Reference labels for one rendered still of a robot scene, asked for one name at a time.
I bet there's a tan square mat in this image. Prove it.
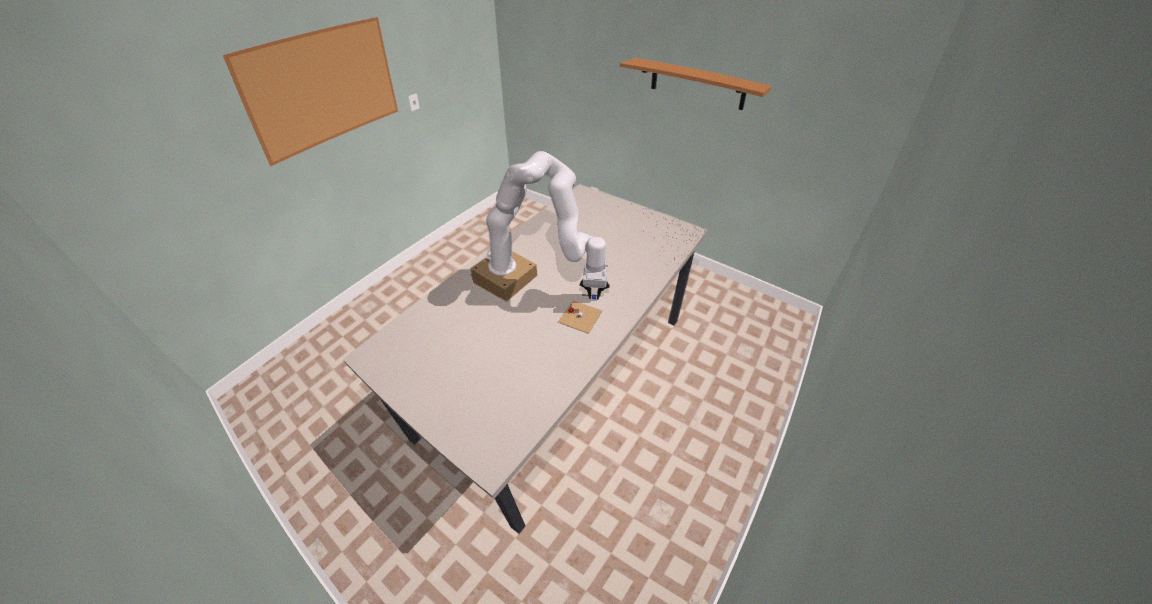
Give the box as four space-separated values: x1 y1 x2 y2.
558 301 602 334

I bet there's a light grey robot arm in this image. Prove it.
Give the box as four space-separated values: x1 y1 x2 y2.
486 151 608 285

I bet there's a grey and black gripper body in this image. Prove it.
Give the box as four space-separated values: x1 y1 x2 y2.
583 264 607 288

